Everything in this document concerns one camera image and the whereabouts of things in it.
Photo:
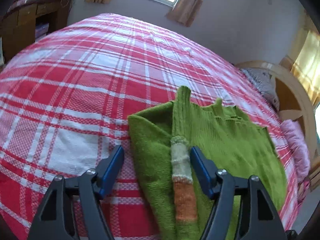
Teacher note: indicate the yellow curtain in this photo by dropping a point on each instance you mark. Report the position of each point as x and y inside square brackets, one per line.
[305, 56]

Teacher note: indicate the cream wooden headboard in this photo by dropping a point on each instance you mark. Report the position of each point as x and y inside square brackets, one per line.
[294, 102]

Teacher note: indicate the grey patterned pillow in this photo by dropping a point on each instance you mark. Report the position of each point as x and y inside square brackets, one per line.
[265, 83]

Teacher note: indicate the beige right curtain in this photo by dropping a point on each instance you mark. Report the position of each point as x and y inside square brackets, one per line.
[184, 11]

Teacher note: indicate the red white plaid bedsheet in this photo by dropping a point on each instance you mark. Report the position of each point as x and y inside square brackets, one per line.
[65, 102]

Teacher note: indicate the green knitted sweater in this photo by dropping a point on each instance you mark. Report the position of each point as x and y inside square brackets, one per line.
[161, 140]

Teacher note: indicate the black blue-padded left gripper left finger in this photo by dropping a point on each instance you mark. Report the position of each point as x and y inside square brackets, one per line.
[55, 217]

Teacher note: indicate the pink cloth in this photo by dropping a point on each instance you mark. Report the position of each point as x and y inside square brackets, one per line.
[300, 152]

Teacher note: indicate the brown wooden desk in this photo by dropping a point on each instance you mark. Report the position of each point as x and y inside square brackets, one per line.
[18, 27]

